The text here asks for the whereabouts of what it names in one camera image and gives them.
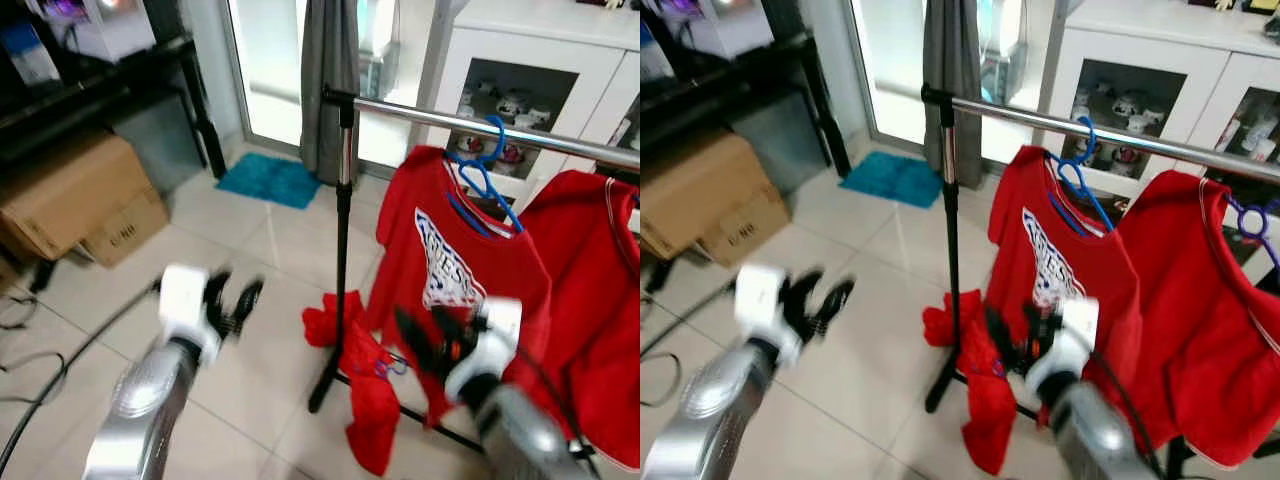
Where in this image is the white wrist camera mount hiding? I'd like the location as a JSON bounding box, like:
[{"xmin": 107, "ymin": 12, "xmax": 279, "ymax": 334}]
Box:
[
  {"xmin": 733, "ymin": 264, "xmax": 807, "ymax": 368},
  {"xmin": 157, "ymin": 262, "xmax": 224, "ymax": 368},
  {"xmin": 1025, "ymin": 296, "xmax": 1101, "ymax": 398},
  {"xmin": 443, "ymin": 295, "xmax": 524, "ymax": 403}
]

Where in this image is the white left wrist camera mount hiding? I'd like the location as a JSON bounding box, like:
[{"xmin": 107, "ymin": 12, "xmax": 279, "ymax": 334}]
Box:
[
  {"xmin": 157, "ymin": 262, "xmax": 224, "ymax": 368},
  {"xmin": 733, "ymin": 264, "xmax": 807, "ymax": 368}
]

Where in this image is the glass sliding door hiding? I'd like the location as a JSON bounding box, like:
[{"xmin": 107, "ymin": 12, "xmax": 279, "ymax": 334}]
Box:
[
  {"xmin": 225, "ymin": 0, "xmax": 461, "ymax": 169},
  {"xmin": 850, "ymin": 0, "xmax": 1076, "ymax": 166}
]

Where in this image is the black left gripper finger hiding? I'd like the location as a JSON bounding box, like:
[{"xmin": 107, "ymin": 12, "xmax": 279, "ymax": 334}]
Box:
[
  {"xmin": 781, "ymin": 267, "xmax": 824, "ymax": 320},
  {"xmin": 204, "ymin": 267, "xmax": 234, "ymax": 320},
  {"xmin": 229, "ymin": 277, "xmax": 267, "ymax": 337},
  {"xmin": 813, "ymin": 277, "xmax": 858, "ymax": 337}
]

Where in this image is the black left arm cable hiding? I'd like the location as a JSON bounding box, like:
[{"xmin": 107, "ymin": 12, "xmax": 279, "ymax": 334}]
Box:
[
  {"xmin": 0, "ymin": 285, "xmax": 166, "ymax": 471},
  {"xmin": 640, "ymin": 285, "xmax": 741, "ymax": 353}
]

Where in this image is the large cardboard box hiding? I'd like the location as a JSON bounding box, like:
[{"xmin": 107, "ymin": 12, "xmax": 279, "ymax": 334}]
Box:
[
  {"xmin": 0, "ymin": 130, "xmax": 151, "ymax": 263},
  {"xmin": 640, "ymin": 130, "xmax": 766, "ymax": 261}
]

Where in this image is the blue clothes hanger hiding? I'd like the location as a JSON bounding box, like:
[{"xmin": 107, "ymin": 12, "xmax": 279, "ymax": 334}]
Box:
[
  {"xmin": 1045, "ymin": 117, "xmax": 1116, "ymax": 238},
  {"xmin": 445, "ymin": 115, "xmax": 526, "ymax": 238}
]

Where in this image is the chrome and black clothes rack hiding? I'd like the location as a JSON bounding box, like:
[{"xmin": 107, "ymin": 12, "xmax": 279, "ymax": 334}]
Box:
[
  {"xmin": 305, "ymin": 85, "xmax": 641, "ymax": 456},
  {"xmin": 920, "ymin": 83, "xmax": 1280, "ymax": 480}
]

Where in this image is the red T-shirt white print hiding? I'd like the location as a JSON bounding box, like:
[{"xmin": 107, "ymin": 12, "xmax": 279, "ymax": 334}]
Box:
[
  {"xmin": 365, "ymin": 145, "xmax": 553, "ymax": 426},
  {"xmin": 985, "ymin": 145, "xmax": 1141, "ymax": 423}
]

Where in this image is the white glass-door cabinet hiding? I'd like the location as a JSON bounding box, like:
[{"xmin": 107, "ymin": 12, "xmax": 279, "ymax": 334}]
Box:
[
  {"xmin": 425, "ymin": 0, "xmax": 641, "ymax": 216},
  {"xmin": 1045, "ymin": 0, "xmax": 1280, "ymax": 261}
]

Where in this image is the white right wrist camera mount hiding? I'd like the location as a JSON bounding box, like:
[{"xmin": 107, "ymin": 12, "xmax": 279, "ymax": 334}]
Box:
[
  {"xmin": 1025, "ymin": 296, "xmax": 1101, "ymax": 398},
  {"xmin": 443, "ymin": 295, "xmax": 524, "ymax": 403}
]

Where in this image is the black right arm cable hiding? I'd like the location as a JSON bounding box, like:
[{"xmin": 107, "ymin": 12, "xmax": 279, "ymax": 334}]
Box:
[
  {"xmin": 1090, "ymin": 340, "xmax": 1171, "ymax": 480},
  {"xmin": 520, "ymin": 345, "xmax": 601, "ymax": 471}
]

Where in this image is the teal floor mat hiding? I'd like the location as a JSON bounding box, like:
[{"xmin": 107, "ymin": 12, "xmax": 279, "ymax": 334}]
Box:
[
  {"xmin": 840, "ymin": 150, "xmax": 951, "ymax": 211},
  {"xmin": 215, "ymin": 152, "xmax": 323, "ymax": 211}
]

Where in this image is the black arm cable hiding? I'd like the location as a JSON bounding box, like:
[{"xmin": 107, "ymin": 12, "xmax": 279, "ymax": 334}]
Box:
[
  {"xmin": 520, "ymin": 345, "xmax": 601, "ymax": 471},
  {"xmin": 1090, "ymin": 340, "xmax": 1171, "ymax": 480},
  {"xmin": 640, "ymin": 285, "xmax": 741, "ymax": 353},
  {"xmin": 0, "ymin": 285, "xmax": 166, "ymax": 471}
]

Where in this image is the blue and white box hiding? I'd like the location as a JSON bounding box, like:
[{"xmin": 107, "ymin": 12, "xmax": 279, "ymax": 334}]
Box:
[
  {"xmin": 640, "ymin": 20, "xmax": 666, "ymax": 81},
  {"xmin": 0, "ymin": 20, "xmax": 61, "ymax": 89}
]

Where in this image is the black desk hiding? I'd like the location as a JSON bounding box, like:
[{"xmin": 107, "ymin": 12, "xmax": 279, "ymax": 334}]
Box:
[
  {"xmin": 0, "ymin": 35, "xmax": 226, "ymax": 181},
  {"xmin": 640, "ymin": 30, "xmax": 851, "ymax": 176}
]

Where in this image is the grey metal box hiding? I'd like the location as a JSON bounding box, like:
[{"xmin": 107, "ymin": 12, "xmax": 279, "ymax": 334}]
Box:
[
  {"xmin": 730, "ymin": 95, "xmax": 836, "ymax": 196},
  {"xmin": 110, "ymin": 95, "xmax": 206, "ymax": 196}
]

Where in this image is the red crumpled garment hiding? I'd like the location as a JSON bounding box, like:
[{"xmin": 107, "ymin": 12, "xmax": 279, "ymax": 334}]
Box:
[
  {"xmin": 303, "ymin": 290, "xmax": 403, "ymax": 477},
  {"xmin": 922, "ymin": 290, "xmax": 1031, "ymax": 477}
]

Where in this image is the black floor cable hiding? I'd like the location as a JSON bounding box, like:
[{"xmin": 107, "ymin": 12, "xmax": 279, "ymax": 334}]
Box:
[
  {"xmin": 0, "ymin": 290, "xmax": 66, "ymax": 406},
  {"xmin": 640, "ymin": 350, "xmax": 687, "ymax": 407}
]

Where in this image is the red T-shirt white trim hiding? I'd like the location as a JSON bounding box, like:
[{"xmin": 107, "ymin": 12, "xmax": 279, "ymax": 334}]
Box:
[
  {"xmin": 515, "ymin": 170, "xmax": 641, "ymax": 471},
  {"xmin": 1095, "ymin": 170, "xmax": 1280, "ymax": 471}
]

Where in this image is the white computer case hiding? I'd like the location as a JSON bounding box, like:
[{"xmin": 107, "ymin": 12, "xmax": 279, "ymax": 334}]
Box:
[
  {"xmin": 60, "ymin": 0, "xmax": 158, "ymax": 63},
  {"xmin": 680, "ymin": 0, "xmax": 776, "ymax": 59}
]

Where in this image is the grey curtain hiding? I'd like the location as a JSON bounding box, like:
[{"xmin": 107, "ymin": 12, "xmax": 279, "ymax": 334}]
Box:
[
  {"xmin": 300, "ymin": 0, "xmax": 361, "ymax": 186},
  {"xmin": 922, "ymin": 0, "xmax": 986, "ymax": 189}
]

